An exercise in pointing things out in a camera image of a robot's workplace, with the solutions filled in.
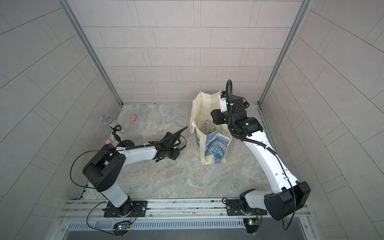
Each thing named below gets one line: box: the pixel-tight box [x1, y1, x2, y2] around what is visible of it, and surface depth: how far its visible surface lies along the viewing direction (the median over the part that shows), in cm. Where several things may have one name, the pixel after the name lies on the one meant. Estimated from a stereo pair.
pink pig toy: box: [130, 114, 138, 123], surface depth 107 cm
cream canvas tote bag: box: [190, 91, 232, 165], surface depth 86 cm
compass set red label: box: [200, 119, 216, 135], surface depth 101 cm
